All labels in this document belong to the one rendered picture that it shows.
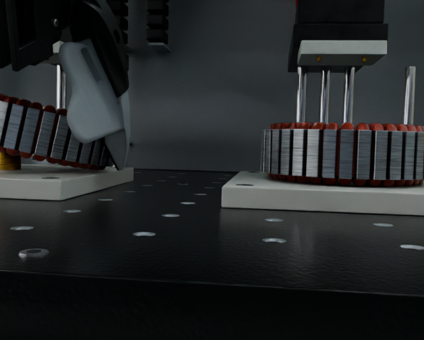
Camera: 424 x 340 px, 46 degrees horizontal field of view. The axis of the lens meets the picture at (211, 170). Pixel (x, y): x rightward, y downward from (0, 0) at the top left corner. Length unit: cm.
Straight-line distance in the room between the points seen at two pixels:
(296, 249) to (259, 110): 43
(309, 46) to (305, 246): 22
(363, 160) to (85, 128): 16
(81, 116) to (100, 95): 3
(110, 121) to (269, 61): 31
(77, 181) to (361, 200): 17
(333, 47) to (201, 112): 26
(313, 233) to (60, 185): 15
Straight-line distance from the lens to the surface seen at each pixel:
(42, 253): 17
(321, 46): 38
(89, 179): 34
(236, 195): 27
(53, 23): 31
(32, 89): 67
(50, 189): 30
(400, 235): 22
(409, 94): 43
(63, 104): 53
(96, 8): 32
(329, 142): 30
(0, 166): 39
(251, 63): 61
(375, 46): 38
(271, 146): 32
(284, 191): 27
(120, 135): 34
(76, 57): 32
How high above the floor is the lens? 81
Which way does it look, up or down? 3 degrees down
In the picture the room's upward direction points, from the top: 1 degrees clockwise
